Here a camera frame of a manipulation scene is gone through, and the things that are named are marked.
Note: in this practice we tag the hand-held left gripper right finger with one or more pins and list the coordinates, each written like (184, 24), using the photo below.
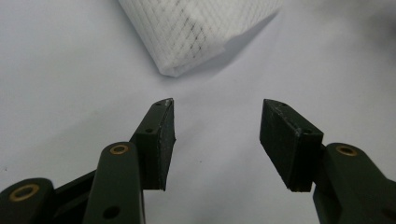
(288, 146)

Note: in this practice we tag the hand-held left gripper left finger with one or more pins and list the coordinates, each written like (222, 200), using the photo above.
(155, 149)

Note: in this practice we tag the white mesh laundry bag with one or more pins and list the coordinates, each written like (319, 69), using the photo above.
(186, 34)

